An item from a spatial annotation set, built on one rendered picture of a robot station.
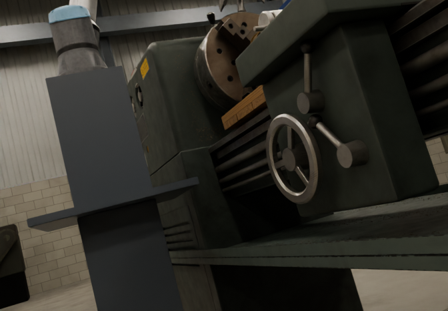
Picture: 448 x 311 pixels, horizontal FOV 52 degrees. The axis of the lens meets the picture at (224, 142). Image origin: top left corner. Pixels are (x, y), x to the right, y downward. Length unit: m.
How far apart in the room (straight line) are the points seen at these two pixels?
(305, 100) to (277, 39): 0.11
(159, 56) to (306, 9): 0.91
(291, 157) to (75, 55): 0.76
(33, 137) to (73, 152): 10.39
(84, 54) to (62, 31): 0.09
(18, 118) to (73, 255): 3.41
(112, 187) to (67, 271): 10.06
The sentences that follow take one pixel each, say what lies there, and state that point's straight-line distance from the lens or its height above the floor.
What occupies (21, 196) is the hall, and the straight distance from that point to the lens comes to 11.35.
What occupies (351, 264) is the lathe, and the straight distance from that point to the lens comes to 0.72.
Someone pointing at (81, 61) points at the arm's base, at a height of 1.14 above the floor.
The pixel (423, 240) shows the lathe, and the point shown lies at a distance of 0.60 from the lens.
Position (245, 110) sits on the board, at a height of 0.88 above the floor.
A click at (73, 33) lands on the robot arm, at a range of 1.38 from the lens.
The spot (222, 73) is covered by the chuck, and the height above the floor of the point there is 1.04.
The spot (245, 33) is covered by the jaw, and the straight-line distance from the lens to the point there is 1.41.
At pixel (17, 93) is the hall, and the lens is 11.97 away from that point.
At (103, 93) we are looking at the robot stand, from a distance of 1.27.
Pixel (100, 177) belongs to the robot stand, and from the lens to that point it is 1.22.
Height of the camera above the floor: 0.65
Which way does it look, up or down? 8 degrees up
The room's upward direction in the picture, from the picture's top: 16 degrees counter-clockwise
